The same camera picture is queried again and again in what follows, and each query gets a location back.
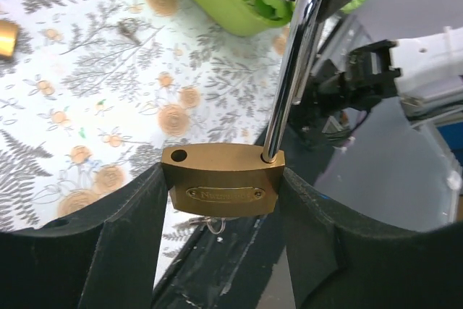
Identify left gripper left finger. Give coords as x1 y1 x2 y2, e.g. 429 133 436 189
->
1 164 167 308

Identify green spinach leaves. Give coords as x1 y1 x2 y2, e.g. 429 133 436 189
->
239 0 370 27

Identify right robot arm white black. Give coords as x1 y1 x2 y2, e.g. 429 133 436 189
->
270 0 462 127

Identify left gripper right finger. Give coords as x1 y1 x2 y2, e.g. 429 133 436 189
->
280 169 462 308

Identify floral table cloth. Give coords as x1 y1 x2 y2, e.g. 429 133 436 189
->
1 0 289 232

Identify small metal key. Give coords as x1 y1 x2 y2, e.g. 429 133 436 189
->
117 21 141 46
188 216 237 235

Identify large brass long-shackle padlock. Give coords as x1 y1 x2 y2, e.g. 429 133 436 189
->
161 0 323 218

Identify small brass padlock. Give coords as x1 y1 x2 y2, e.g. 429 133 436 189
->
0 20 20 60

